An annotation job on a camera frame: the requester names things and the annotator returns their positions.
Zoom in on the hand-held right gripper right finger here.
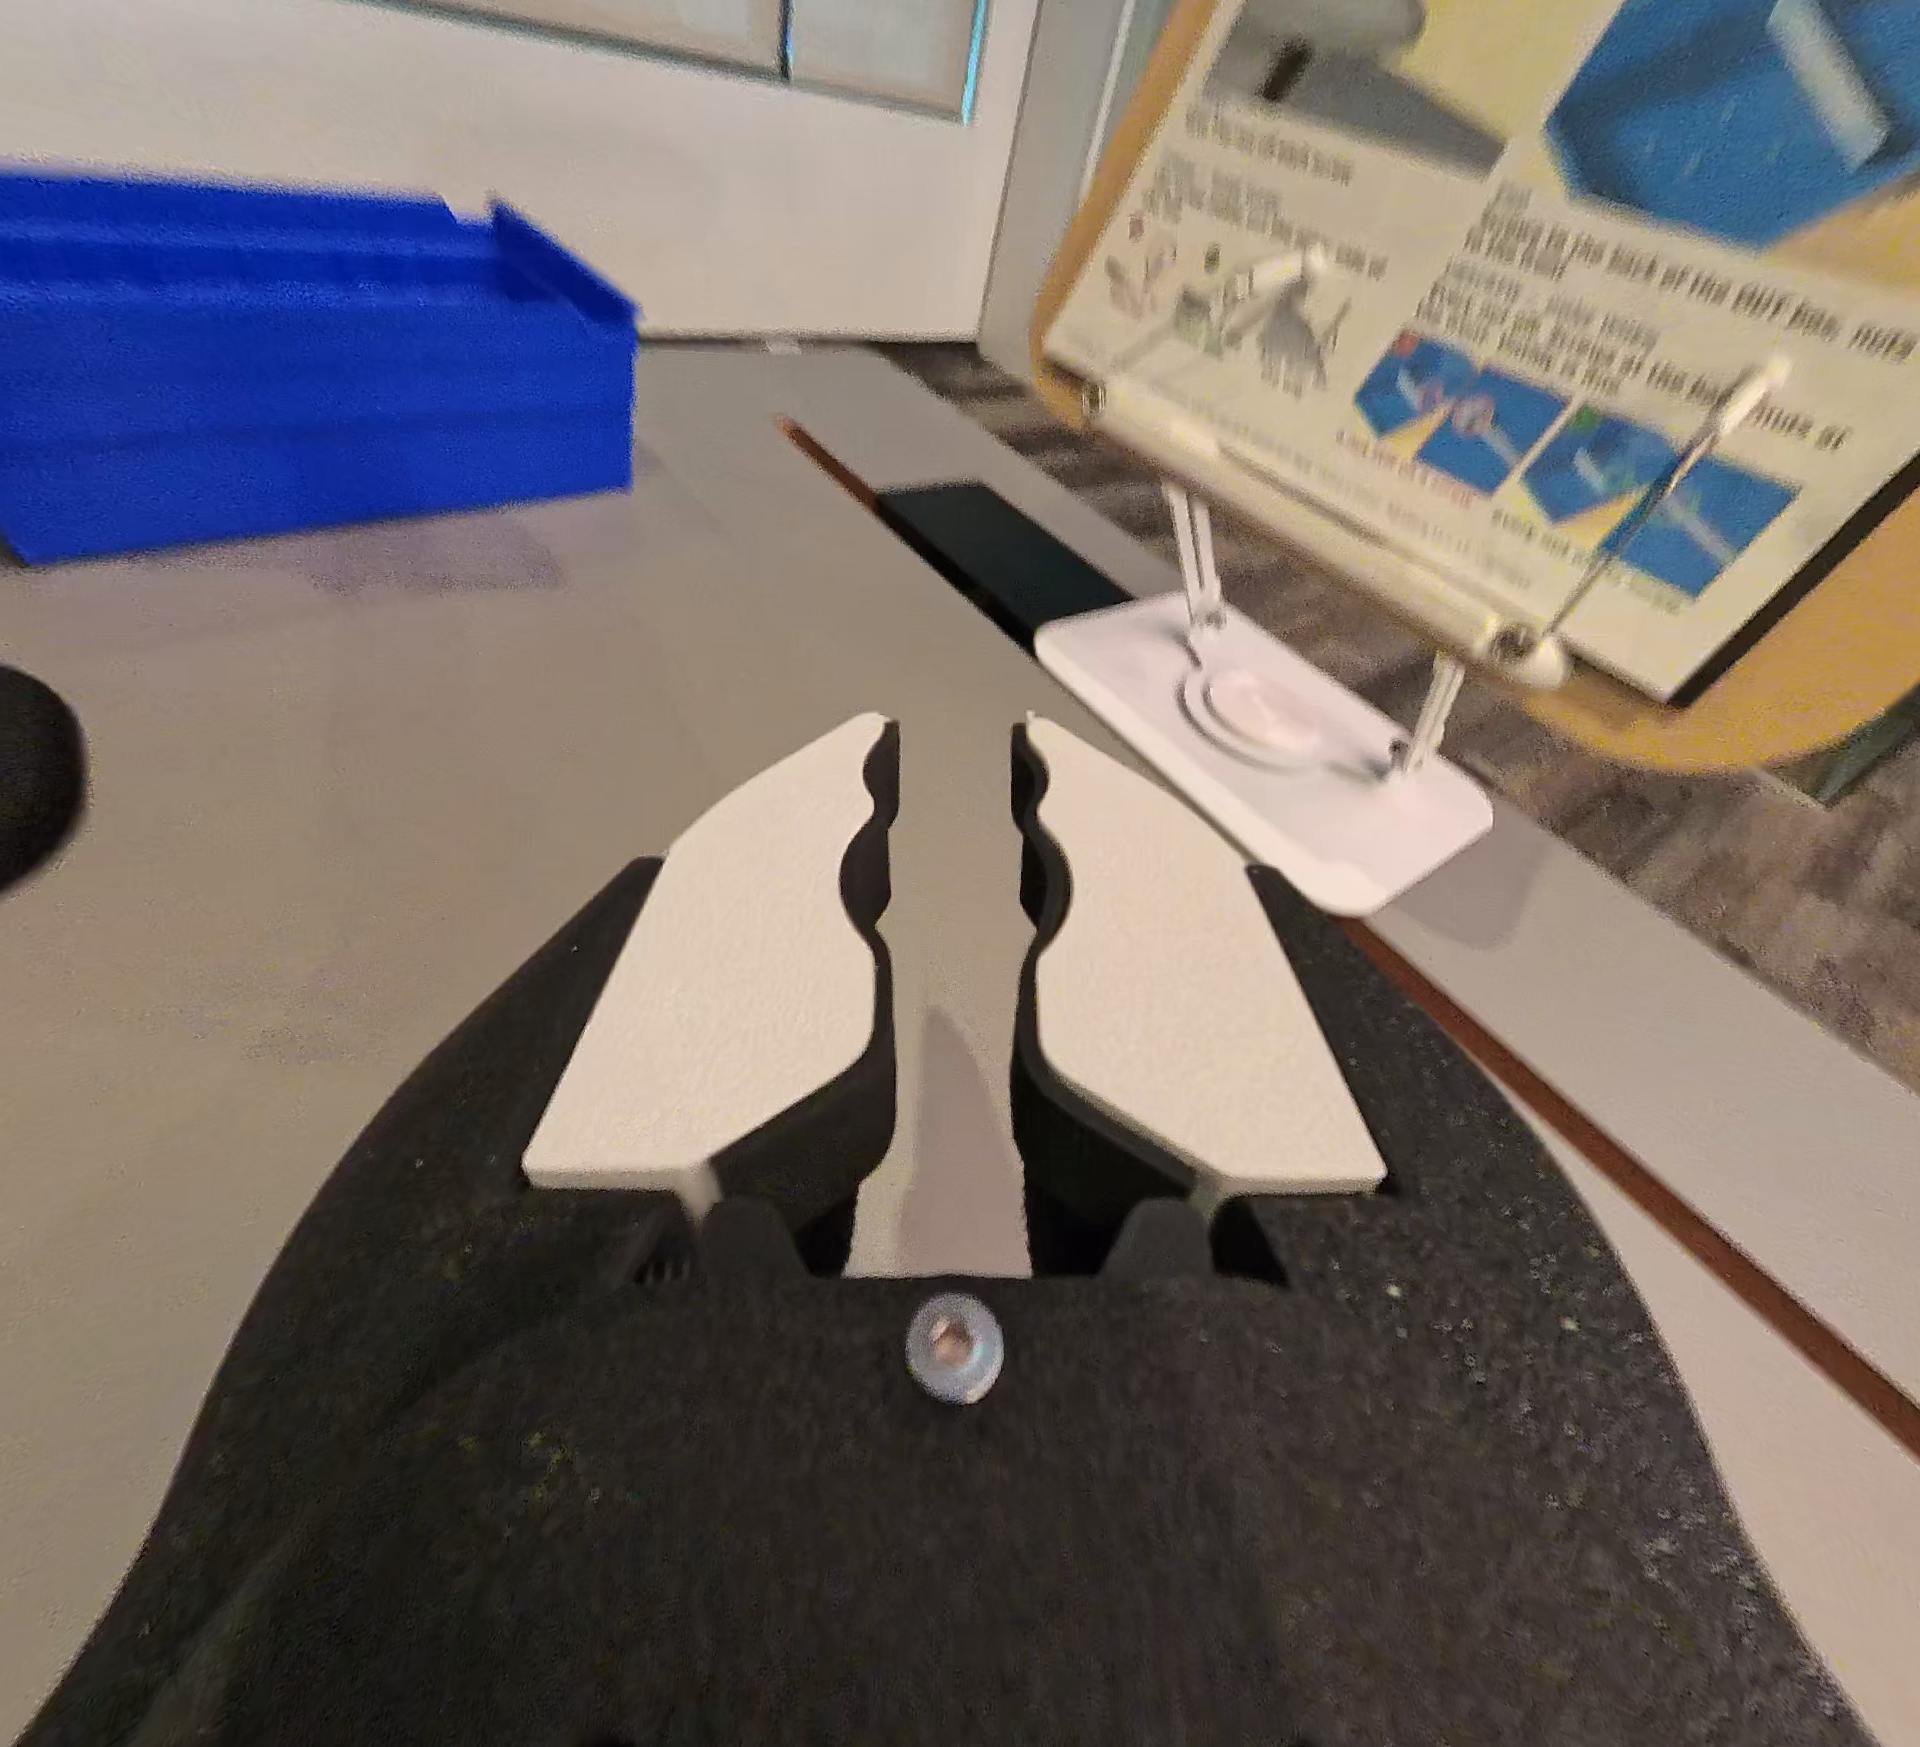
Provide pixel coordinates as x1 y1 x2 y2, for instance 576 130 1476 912
1008 712 1390 1216

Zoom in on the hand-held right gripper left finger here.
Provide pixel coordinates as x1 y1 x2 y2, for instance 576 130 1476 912
520 712 901 1216

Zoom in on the blue bin with black divider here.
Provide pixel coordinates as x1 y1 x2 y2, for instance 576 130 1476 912
0 169 644 568

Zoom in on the black elbow rest pad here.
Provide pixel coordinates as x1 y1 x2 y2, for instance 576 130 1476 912
0 664 89 891

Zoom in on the instruction sign on white stand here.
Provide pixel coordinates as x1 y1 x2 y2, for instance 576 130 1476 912
1029 0 1920 919

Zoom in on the grey desk with cable slot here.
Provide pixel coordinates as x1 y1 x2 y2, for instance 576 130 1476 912
0 337 1920 1747

